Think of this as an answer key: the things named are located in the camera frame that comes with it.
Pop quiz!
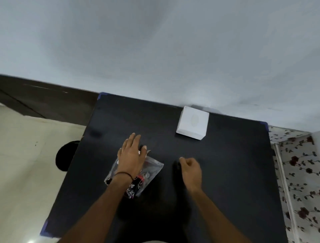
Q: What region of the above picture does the person's left hand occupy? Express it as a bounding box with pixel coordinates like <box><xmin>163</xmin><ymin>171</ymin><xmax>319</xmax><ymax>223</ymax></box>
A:
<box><xmin>117</xmin><ymin>133</ymin><xmax>147</xmax><ymax>180</ymax></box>

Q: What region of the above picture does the person's right hand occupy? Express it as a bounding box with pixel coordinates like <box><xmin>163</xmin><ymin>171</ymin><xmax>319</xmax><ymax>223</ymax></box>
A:
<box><xmin>179</xmin><ymin>157</ymin><xmax>203</xmax><ymax>193</ymax></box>

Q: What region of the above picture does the clear plastic zip bag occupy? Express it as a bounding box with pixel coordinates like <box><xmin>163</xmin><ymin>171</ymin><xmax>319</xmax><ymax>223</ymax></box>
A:
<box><xmin>104</xmin><ymin>150</ymin><xmax>164</xmax><ymax>200</ymax></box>

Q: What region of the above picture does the person's right forearm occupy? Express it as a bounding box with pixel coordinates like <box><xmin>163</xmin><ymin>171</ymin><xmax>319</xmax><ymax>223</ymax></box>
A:
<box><xmin>186</xmin><ymin>188</ymin><xmax>253</xmax><ymax>243</ymax></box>

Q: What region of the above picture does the person's left forearm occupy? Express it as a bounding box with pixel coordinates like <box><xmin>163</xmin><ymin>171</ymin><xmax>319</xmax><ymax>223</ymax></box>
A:
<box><xmin>57</xmin><ymin>174</ymin><xmax>147</xmax><ymax>243</ymax></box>

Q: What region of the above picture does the white square box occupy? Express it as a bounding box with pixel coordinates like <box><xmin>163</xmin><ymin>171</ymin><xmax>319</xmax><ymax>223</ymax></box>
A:
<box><xmin>176</xmin><ymin>106</ymin><xmax>210</xmax><ymax>141</ymax></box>

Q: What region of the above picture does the black round stool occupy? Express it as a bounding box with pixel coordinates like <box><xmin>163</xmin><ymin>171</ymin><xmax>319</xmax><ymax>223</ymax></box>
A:
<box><xmin>55</xmin><ymin>141</ymin><xmax>80</xmax><ymax>172</ymax></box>

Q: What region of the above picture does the dark brown skirting board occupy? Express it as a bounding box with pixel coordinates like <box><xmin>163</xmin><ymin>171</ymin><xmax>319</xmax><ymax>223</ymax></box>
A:
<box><xmin>0</xmin><ymin>74</ymin><xmax>100</xmax><ymax>119</ymax></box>

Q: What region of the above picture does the floral print cloth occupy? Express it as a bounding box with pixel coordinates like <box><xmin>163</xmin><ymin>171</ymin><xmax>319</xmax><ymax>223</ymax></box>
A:
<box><xmin>268</xmin><ymin>126</ymin><xmax>320</xmax><ymax>243</ymax></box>

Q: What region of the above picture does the blue tape strip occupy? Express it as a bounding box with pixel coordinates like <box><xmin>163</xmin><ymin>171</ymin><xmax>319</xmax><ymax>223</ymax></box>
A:
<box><xmin>39</xmin><ymin>218</ymin><xmax>51</xmax><ymax>237</ymax></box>

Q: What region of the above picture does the black thread wrist bracelet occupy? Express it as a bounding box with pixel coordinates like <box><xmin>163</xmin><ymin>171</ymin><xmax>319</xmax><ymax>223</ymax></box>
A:
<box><xmin>114</xmin><ymin>171</ymin><xmax>134</xmax><ymax>182</ymax></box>

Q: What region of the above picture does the white frame bar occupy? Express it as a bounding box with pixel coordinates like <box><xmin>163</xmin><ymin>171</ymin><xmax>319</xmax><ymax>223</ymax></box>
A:
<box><xmin>271</xmin><ymin>142</ymin><xmax>298</xmax><ymax>243</ymax></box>

